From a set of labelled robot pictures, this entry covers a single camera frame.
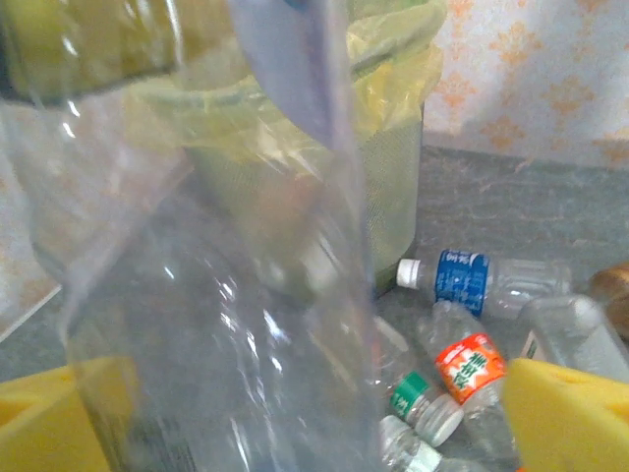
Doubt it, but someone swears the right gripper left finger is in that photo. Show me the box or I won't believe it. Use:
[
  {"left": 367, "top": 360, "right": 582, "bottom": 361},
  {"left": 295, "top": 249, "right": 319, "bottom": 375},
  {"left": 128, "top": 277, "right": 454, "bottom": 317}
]
[{"left": 0, "top": 356, "right": 114, "bottom": 472}]

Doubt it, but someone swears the blue label water bottle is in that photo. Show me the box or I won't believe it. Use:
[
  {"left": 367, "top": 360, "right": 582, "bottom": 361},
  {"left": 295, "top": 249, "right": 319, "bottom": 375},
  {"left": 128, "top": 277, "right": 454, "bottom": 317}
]
[{"left": 395, "top": 248, "right": 574, "bottom": 319}]

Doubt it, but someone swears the green mesh waste bin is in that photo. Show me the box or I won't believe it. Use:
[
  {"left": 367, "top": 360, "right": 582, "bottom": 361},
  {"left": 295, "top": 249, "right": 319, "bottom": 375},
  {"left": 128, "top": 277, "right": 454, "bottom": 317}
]
[{"left": 122, "top": 0, "right": 446, "bottom": 299}]

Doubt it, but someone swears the red orange label soda bottle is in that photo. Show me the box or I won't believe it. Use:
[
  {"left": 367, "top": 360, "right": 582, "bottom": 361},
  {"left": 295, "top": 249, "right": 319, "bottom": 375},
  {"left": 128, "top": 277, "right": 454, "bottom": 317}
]
[{"left": 417, "top": 299, "right": 520, "bottom": 466}]

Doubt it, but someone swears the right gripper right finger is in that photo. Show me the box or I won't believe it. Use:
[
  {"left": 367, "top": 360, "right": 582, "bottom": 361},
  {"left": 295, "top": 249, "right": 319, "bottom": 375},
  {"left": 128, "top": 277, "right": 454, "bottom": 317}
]
[{"left": 500, "top": 356, "right": 629, "bottom": 472}]

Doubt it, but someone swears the clear bottle with blue cap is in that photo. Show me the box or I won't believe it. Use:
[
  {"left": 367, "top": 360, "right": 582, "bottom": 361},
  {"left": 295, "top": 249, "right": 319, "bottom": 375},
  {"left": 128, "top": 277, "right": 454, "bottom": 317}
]
[{"left": 0, "top": 0, "right": 387, "bottom": 472}]

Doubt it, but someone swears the clear square bottle white label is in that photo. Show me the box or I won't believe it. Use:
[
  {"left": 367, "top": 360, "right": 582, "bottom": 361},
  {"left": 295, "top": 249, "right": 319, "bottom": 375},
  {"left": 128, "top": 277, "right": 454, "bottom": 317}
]
[{"left": 518, "top": 293, "right": 629, "bottom": 387}]

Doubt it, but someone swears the white green label bottle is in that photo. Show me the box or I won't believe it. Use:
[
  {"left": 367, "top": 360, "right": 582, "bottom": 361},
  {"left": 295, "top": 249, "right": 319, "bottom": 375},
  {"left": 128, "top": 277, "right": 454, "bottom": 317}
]
[{"left": 376, "top": 415, "right": 497, "bottom": 472}]

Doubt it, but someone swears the brown red label drink bottle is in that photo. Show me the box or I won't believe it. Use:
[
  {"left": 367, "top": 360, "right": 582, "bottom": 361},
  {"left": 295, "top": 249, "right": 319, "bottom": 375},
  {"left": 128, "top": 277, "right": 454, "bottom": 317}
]
[{"left": 588, "top": 262, "right": 629, "bottom": 343}]

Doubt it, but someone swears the green label water bottle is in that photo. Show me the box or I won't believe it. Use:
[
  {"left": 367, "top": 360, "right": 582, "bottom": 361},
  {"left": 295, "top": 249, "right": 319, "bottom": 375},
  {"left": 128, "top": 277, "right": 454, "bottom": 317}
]
[{"left": 389, "top": 371, "right": 466, "bottom": 447}]

